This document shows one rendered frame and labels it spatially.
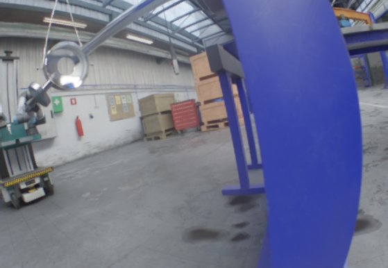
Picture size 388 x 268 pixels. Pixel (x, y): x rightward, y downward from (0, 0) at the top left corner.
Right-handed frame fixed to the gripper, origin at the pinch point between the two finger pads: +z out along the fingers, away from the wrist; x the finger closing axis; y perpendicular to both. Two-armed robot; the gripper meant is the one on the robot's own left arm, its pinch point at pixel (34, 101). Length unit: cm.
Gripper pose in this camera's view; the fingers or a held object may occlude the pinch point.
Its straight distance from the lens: 159.8
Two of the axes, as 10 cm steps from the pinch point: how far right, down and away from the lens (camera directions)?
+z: 8.5, -0.8, -5.2
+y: -4.4, -6.4, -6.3
